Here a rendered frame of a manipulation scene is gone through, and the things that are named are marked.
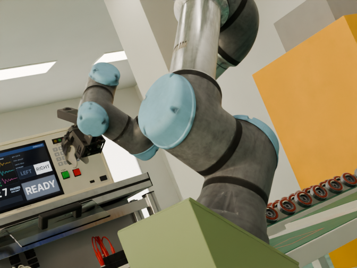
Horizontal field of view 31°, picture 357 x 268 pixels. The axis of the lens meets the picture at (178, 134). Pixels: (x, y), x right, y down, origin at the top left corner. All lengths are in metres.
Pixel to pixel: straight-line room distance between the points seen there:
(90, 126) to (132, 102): 8.57
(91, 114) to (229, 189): 0.54
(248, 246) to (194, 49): 0.39
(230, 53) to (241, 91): 7.02
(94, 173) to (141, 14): 4.15
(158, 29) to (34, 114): 3.71
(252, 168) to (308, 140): 4.37
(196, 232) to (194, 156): 0.15
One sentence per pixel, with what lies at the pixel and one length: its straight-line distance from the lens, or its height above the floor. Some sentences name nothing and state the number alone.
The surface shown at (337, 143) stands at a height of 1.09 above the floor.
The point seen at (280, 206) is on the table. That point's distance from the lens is 3.86.
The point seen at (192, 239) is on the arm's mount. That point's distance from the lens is 0.97.
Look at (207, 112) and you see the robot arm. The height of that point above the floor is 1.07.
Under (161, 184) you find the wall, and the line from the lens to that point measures 9.83.
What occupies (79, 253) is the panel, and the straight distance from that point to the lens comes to 1.98.
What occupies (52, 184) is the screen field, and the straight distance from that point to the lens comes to 1.86.
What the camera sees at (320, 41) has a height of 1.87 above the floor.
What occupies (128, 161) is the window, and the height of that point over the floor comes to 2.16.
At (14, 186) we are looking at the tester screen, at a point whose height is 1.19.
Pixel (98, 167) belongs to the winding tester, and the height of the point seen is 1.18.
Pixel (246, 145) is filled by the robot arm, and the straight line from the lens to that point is 1.08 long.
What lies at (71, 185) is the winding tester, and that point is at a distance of 1.88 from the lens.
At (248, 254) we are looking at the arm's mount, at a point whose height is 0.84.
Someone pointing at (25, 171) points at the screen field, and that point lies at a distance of 1.84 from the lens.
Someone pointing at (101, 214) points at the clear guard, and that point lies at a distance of 1.58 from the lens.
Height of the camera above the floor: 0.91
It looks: 8 degrees up
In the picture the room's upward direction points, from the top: 22 degrees counter-clockwise
